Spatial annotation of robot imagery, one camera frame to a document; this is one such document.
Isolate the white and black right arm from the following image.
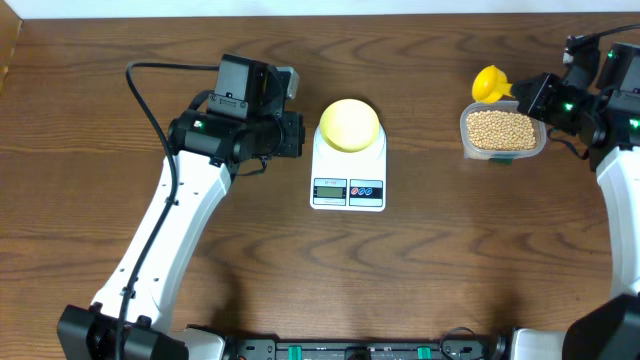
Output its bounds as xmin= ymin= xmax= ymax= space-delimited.
xmin=510 ymin=35 xmax=639 ymax=360

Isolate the brown cardboard panel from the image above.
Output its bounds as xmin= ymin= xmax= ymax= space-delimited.
xmin=0 ymin=0 xmax=23 ymax=88

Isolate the white digital kitchen scale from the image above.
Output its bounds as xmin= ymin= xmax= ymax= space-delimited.
xmin=309 ymin=126 xmax=387 ymax=212

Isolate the yellow plastic measuring scoop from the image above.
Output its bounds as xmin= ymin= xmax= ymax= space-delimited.
xmin=472 ymin=65 xmax=512 ymax=104

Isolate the pale yellow bowl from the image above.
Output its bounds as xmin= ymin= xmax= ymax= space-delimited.
xmin=319 ymin=99 xmax=380 ymax=153

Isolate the clear container of soybeans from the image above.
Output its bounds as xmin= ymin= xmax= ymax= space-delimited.
xmin=460 ymin=101 xmax=546 ymax=163

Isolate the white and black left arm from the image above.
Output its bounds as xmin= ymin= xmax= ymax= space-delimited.
xmin=57 ymin=54 xmax=305 ymax=359

